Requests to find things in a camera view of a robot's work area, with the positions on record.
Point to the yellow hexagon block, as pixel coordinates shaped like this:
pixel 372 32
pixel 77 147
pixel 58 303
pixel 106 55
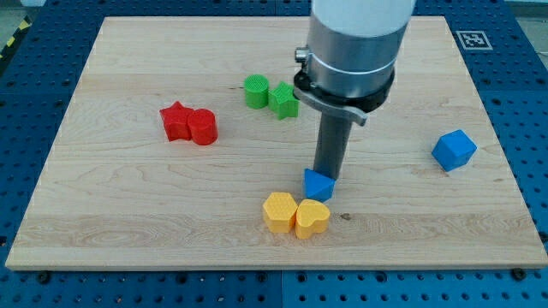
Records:
pixel 279 211

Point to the red star block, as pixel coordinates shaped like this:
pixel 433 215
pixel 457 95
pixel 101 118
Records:
pixel 175 121

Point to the red cylinder block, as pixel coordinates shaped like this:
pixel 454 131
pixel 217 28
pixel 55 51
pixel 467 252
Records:
pixel 203 127

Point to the green cylinder block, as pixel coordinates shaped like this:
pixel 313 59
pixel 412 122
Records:
pixel 256 87

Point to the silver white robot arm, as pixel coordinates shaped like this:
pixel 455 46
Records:
pixel 348 62

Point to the blue triangle block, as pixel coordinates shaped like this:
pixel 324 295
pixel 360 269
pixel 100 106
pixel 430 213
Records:
pixel 317 186

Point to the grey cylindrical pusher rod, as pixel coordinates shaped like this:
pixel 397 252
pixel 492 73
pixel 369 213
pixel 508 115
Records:
pixel 331 145

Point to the white fiducial marker tag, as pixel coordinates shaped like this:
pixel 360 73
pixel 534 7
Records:
pixel 473 40

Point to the green star block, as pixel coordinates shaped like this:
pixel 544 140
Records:
pixel 282 102

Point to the yellow heart block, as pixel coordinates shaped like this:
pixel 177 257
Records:
pixel 312 217

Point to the light wooden board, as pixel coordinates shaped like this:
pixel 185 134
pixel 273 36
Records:
pixel 115 194

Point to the blue cube block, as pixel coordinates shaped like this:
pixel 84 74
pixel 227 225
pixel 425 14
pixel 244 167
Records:
pixel 453 150

